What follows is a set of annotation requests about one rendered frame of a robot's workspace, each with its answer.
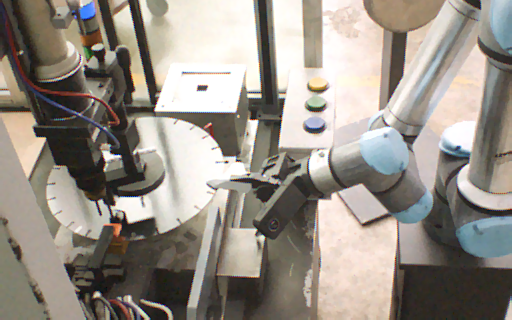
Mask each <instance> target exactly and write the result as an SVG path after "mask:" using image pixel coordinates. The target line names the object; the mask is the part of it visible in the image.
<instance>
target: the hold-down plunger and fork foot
mask: <svg viewBox="0 0 512 320"><path fill-rule="evenodd" d="M121 161H122V164H123V168H117V169H114V170H111V171H107V172H105V173H106V175H107V182H105V186H106V194H107V199H108V201H109V204H110V205H111V206H116V202H115V199H114V196H113V194H112V193H114V194H116V195H117V196H118V198H121V194H120V191H119V188H118V187H119V186H126V185H129V184H132V183H135V182H141V181H145V180H146V179H145V172H144V169H143V166H142V163H136V162H135V156H134V153H133V154H132V155H131V157H126V156H121Z"/></svg>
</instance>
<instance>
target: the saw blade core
mask: <svg viewBox="0 0 512 320"><path fill-rule="evenodd" d="M157 119H158V117H140V118H138V123H136V122H137V118H135V124H136V127H137V130H138V134H139V137H140V143H139V144H138V145H137V147H136V149H148V148H151V147H154V146H155V147H156V148H157V152H155V153H156V154H159V155H160V156H161V158H163V162H164V165H165V173H164V176H163V178H162V180H161V181H160V182H159V183H158V184H157V185H156V186H154V187H153V188H151V189H149V190H148V191H144V192H140V193H137V194H122V193H120V194H121V198H118V200H117V204H116V206H111V205H110V206H111V209H112V213H113V215H114V219H112V218H111V215H110V213H109V211H108V209H107V205H104V204H103V199H102V200H98V204H99V206H100V209H101V211H102V214H103V215H102V216H99V214H98V209H97V206H96V204H95V201H90V200H88V199H87V198H86V197H85V196H84V192H83V191H80V190H79V188H78V187H77V186H76V183H75V178H73V177H70V175H69V173H68V172H67V168H66V166H56V164H55V166H54V167H53V169H52V172H51V173H50V176H49V178H48V181H47V203H48V205H49V207H50V210H51V211H52V214H53V215H54V216H55V218H56V219H57V220H58V221H59V222H60V223H61V224H62V225H63V226H65V227H66V228H68V229H69V230H70V231H72V232H74V233H75V230H76V229H77V228H79V227H80V226H82V227H83V228H81V229H80V231H79V232H78V233H77V234H79V235H80V236H83V237H85V236H86V235H87V234H88V235H87V236H86V238H91V239H95V240H98V237H99V235H100V233H101V230H102V228H103V224H121V230H120V233H119V235H118V237H117V238H112V239H113V240H112V242H127V241H133V235H132V234H133V233H135V238H134V240H140V239H144V238H151V237H154V236H157V235H158V233H157V231H156V230H155V228H159V229H158V230H159V234H161V233H166V232H168V231H170V230H172V229H173V228H177V227H178V226H180V225H181V224H180V223H179V221H178V220H177V219H179V220H180V222H181V223H182V224H184V223H186V222H187V221H188V220H189V219H192V218H193V217H194V216H195V215H196V214H198V213H199V212H200V211H201V210H203V209H204V208H205V207H206V205H208V203H209V202H210V200H212V198H213V197H214V196H215V195H213V194H215V193H216V192H217V191H218V189H219V188H217V189H214V188H213V187H211V186H209V185H208V184H207V183H206V180H207V179H210V178H211V177H216V176H220V175H223V174H224V159H223V156H222V153H221V151H220V148H219V146H218V144H216V142H215V140H214V139H213V138H212V137H211V136H210V135H209V136H208V134H207V133H206V132H205V131H204V130H201V128H199V127H197V126H195V125H192V124H190V123H188V122H186V121H180V120H178V121H177V119H172V118H166V117H159V120H158V122H155V121H157ZM176 122H177V123H176ZM175 123H176V125H173V124H175ZM194 126H195V127H194ZM193 127H194V128H193ZM191 129H192V130H191ZM206 136H207V137H206ZM202 138H205V139H202ZM211 149H214V150H211ZM221 162H223V163H221ZM59 168H61V169H60V170H58V169H59ZM54 183H56V184H54ZM50 184H51V185H50ZM53 184H54V185H53ZM207 192H210V193H211V194H210V193H208V194H207ZM54 198H56V199H54ZM53 199H54V200H53ZM195 206H196V207H197V208H198V209H200V210H198V209H196V208H194V207H195ZM61 211H62V212H61ZM60 212H61V213H60ZM58 213H59V214H58ZM55 214H56V215H55ZM72 223H74V224H72ZM70 224H71V225H70ZM90 230H91V232H89V231H90Z"/></svg>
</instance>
